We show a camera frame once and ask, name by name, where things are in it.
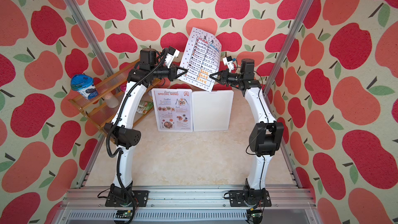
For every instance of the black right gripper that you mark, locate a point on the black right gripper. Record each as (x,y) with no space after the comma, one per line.
(225,76)

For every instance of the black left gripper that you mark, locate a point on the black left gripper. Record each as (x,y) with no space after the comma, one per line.
(173,73)

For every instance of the white dotted menu sheet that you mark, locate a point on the white dotted menu sheet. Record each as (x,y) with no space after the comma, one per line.
(201,58)

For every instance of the restaurant special menu sheet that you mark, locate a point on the restaurant special menu sheet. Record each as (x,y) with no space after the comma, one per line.
(173,109)

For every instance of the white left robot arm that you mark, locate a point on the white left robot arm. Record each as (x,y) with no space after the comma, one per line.
(121,138)

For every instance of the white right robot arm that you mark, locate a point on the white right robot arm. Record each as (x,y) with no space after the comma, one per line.
(264,140)

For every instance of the right white rack box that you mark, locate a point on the right white rack box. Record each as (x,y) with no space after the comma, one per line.
(212,110)

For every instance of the white rack box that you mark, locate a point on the white rack box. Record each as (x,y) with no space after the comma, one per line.
(172,130)
(212,110)

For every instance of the left white rack box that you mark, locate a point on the left white rack box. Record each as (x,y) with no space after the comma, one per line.
(172,130)

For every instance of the green snack packet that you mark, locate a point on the green snack packet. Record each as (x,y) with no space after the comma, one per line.
(144,107)

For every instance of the pink lidded cup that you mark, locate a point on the pink lidded cup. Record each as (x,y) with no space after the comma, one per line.
(123,86)

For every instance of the clear plastic bottle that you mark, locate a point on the clear plastic bottle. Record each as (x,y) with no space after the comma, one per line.
(110,100)

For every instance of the wooden spice shelf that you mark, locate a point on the wooden spice shelf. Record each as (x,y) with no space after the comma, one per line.
(96,110)

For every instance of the blue lidded yogurt cup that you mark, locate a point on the blue lidded yogurt cup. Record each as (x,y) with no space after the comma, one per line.
(84,85)

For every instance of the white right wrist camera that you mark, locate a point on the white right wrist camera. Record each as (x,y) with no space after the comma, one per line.
(230,63)

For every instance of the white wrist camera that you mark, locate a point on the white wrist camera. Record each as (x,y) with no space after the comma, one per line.
(230,63)
(170,56)

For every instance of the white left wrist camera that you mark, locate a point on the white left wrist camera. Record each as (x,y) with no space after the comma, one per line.
(170,56)

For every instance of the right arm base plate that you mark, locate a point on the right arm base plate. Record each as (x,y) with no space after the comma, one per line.
(249,198)

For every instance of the right aluminium frame post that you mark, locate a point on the right aluminium frame post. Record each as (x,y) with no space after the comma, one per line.
(294,29)

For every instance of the aluminium frame post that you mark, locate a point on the aluminium frame post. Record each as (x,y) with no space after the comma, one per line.
(89,35)
(294,29)

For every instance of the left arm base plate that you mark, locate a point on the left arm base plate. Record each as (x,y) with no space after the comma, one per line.
(140,198)

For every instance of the left aluminium frame post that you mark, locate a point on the left aluminium frame post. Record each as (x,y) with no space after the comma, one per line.
(89,35)

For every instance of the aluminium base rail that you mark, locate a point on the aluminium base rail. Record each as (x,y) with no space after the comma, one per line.
(188,205)

